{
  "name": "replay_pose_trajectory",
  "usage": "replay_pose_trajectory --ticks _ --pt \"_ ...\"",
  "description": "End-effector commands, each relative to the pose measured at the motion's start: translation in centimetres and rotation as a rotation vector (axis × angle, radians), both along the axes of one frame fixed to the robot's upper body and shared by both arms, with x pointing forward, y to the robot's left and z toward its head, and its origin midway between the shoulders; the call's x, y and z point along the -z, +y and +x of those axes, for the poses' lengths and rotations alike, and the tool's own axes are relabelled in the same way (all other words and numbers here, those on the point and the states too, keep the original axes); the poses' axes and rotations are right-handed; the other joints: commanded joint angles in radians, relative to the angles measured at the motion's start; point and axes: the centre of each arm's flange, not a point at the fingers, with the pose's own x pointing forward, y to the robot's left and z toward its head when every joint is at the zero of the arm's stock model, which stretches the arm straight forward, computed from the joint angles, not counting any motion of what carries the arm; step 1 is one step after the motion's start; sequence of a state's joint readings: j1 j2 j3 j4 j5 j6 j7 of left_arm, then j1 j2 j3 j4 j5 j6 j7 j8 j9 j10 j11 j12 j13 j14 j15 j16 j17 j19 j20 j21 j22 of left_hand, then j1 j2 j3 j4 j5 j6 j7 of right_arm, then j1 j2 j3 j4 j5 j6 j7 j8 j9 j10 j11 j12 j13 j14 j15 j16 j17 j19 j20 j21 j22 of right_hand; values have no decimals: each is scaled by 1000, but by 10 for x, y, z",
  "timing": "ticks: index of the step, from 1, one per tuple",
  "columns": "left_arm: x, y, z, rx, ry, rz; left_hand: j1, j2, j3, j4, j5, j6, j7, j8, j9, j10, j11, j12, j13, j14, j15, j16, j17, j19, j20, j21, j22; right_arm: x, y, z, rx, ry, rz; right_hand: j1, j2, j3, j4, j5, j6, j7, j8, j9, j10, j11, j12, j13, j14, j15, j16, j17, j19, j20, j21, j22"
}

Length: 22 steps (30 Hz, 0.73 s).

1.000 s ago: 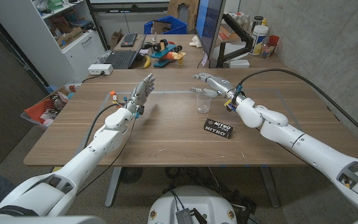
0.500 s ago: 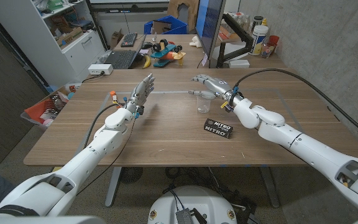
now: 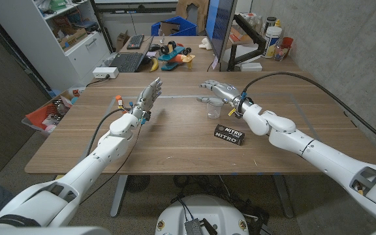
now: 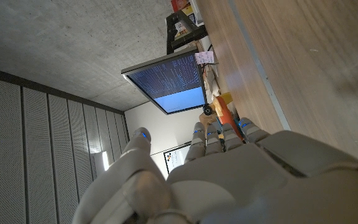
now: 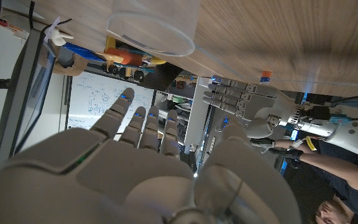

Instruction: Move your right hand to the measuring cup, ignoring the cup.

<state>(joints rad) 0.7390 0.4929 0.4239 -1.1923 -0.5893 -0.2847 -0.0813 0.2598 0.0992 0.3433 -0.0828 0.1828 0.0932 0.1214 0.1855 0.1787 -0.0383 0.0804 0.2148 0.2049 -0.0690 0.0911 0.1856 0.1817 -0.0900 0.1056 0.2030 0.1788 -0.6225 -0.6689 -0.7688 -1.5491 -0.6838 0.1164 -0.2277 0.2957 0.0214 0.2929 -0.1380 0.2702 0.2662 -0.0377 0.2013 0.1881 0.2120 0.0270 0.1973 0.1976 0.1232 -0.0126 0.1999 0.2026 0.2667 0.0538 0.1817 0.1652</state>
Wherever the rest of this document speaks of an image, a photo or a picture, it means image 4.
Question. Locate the black computer monitor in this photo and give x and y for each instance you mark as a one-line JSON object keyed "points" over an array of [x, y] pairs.
{"points": [[169, 82]]}

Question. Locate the orange flat boxes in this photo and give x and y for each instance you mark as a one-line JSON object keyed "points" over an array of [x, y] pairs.
{"points": [[180, 5]]}

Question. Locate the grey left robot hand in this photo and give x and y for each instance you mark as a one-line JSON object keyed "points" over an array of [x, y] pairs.
{"points": [[244, 180]]}

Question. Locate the white figurine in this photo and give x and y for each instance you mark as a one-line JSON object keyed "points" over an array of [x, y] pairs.
{"points": [[212, 81]]}

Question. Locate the whiteboard with writing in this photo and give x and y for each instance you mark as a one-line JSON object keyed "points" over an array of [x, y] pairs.
{"points": [[176, 158]]}

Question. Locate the colourful toy plane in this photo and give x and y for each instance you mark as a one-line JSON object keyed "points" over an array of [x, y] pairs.
{"points": [[225, 113]]}

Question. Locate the paper note on monitor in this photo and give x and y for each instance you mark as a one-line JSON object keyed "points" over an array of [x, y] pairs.
{"points": [[204, 57]]}

